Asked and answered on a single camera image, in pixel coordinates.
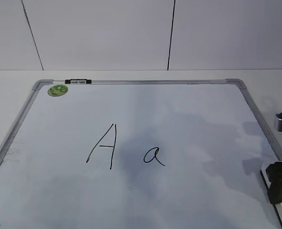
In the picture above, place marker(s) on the white board with aluminium frame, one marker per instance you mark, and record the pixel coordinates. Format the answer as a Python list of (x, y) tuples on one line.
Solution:
[(138, 155)]

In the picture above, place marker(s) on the black and silver board clip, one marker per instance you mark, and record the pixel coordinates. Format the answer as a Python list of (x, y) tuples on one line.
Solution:
[(78, 81)]

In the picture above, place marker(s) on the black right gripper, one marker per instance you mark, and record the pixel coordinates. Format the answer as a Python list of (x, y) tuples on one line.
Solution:
[(274, 174)]

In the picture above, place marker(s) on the round green magnet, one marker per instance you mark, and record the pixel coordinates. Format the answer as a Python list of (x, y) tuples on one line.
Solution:
[(57, 90)]

